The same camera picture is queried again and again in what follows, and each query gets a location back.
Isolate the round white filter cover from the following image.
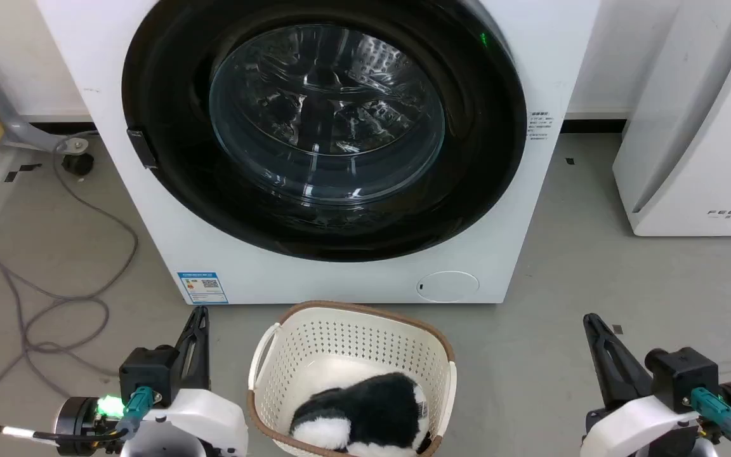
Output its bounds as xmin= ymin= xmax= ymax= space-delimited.
xmin=416 ymin=271 xmax=480 ymax=303

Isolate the black round glass washer door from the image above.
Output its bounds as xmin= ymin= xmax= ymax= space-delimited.
xmin=121 ymin=0 xmax=528 ymax=263

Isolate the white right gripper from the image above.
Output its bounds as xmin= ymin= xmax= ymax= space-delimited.
xmin=579 ymin=313 xmax=701 ymax=457

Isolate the blue energy label sticker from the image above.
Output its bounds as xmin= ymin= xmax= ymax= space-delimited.
xmin=177 ymin=272 xmax=229 ymax=305

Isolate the black and white plush toy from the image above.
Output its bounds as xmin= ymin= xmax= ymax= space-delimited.
xmin=289 ymin=372 xmax=433 ymax=457

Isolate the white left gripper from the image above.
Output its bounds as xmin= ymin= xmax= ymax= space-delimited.
xmin=121 ymin=307 xmax=249 ymax=457

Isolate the small printed text sticker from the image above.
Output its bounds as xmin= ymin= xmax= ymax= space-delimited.
xmin=528 ymin=111 xmax=554 ymax=146

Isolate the cream plastic laundry basket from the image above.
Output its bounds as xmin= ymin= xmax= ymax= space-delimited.
xmin=247 ymin=300 xmax=458 ymax=457

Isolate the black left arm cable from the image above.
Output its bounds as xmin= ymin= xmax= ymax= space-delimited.
xmin=0 ymin=387 xmax=154 ymax=449

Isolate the black caster wheel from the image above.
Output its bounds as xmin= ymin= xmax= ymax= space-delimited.
xmin=55 ymin=137 xmax=96 ymax=178

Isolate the grey floor cable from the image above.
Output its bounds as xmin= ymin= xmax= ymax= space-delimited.
xmin=0 ymin=130 xmax=140 ymax=434

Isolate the white front-load washing machine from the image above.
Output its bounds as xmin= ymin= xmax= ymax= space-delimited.
xmin=36 ymin=0 xmax=601 ymax=306

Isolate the white air purifier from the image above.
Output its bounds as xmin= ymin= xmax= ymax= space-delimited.
xmin=612 ymin=0 xmax=731 ymax=237

